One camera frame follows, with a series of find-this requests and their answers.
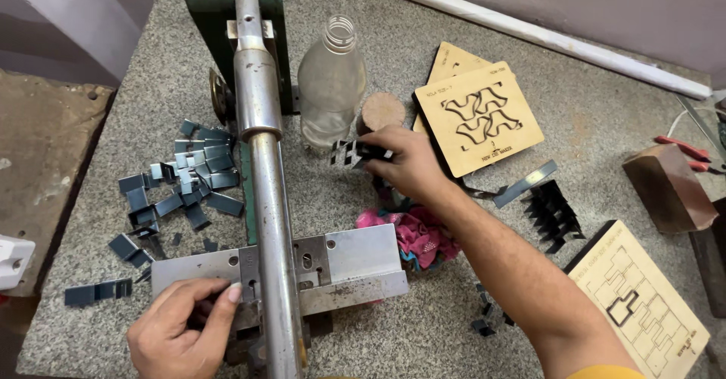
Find plain wooden die board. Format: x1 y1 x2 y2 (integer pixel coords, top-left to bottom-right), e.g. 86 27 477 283
412 41 494 136

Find white cable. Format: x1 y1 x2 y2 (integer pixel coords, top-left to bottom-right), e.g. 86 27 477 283
666 107 726 140

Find yellow sleeve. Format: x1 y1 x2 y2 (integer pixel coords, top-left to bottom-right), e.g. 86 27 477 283
567 364 647 379

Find round wooden block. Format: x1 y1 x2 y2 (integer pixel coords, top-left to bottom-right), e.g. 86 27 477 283
356 92 407 137

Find person's left hand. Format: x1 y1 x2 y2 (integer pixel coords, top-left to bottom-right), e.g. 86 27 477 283
126 277 245 379

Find brown wooden block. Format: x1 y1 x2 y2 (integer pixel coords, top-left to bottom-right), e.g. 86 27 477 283
622 143 719 234

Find pile of bent steel pieces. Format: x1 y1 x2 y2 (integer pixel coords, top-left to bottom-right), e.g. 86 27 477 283
107 118 246 269

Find wooden die board wavy cutout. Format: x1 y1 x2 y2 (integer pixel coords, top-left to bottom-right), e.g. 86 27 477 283
413 61 546 179

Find grey metal guide plate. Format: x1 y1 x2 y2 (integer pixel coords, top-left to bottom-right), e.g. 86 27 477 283
150 224 410 318

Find stepped bent steel piece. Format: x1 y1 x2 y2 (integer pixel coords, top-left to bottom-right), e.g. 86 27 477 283
64 278 133 308

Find brown stone slab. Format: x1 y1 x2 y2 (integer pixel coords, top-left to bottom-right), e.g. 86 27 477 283
0 68 116 298

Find steel lever handle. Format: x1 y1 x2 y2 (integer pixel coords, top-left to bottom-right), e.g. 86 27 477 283
231 0 307 379

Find white plastic object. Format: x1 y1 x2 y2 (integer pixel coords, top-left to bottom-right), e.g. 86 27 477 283
0 234 36 290

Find metal shears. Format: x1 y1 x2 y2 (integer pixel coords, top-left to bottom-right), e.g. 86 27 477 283
674 89 726 165

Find person's right hand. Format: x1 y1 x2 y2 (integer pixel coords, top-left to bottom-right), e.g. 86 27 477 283
359 125 456 211

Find white pipe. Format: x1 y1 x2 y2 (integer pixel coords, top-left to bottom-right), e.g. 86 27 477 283
328 0 713 101

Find wooden die board stepped lines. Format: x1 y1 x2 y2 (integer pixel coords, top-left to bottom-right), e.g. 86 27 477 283
564 219 711 379

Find dark metal block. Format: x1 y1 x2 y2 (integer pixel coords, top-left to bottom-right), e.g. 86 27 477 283
689 197 726 319

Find bent dark steel strip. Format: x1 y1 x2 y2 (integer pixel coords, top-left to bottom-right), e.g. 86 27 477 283
329 139 394 170

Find flat steel strip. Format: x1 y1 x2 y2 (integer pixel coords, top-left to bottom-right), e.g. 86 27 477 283
492 159 559 210

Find small bent steel scraps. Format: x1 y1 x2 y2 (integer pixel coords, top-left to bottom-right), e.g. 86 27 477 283
470 282 517 338

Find brass hand wheel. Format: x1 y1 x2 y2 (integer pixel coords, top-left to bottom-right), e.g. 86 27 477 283
208 67 234 126

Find zigzag bent steel strip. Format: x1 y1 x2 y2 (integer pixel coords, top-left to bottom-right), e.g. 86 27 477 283
521 179 586 254

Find red handled pliers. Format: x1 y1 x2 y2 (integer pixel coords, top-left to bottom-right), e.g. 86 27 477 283
654 134 726 175

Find clear plastic bottle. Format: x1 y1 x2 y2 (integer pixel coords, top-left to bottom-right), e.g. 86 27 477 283
297 15 368 149

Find pink cloth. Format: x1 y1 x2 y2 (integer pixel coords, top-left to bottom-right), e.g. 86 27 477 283
355 205 461 271

